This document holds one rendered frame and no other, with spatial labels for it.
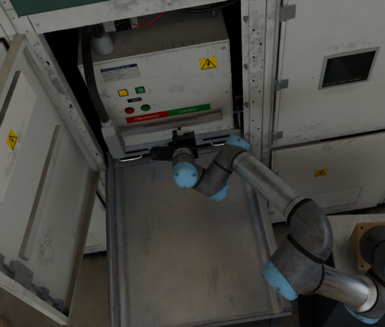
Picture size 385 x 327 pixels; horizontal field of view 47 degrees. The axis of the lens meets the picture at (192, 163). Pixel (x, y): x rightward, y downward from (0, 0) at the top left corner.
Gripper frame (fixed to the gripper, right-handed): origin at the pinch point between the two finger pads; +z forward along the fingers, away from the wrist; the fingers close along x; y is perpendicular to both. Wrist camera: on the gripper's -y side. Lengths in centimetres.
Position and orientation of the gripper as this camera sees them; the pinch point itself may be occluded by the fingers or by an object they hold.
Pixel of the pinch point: (175, 133)
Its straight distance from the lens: 168.4
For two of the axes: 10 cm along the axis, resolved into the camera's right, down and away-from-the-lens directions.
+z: -0.6, -4.7, 8.8
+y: 9.8, -1.8, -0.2
